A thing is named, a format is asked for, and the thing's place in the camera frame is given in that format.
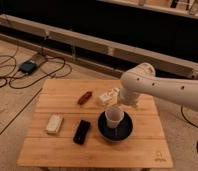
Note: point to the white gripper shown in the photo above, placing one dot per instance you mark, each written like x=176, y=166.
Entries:
x=109, y=97

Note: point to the black eraser block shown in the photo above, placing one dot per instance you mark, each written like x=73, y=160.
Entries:
x=81, y=132

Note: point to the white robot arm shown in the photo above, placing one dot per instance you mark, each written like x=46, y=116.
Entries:
x=142, y=80

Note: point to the translucent plastic cup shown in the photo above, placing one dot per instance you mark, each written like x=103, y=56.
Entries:
x=114, y=115

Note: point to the black bowl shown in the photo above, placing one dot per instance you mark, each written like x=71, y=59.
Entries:
x=121, y=132

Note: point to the wooden table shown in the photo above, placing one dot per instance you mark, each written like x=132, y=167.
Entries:
x=146, y=147

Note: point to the white rectangular block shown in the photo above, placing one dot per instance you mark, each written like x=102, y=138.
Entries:
x=54, y=124

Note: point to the wooden floor rail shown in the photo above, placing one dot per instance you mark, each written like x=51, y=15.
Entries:
x=125, y=52

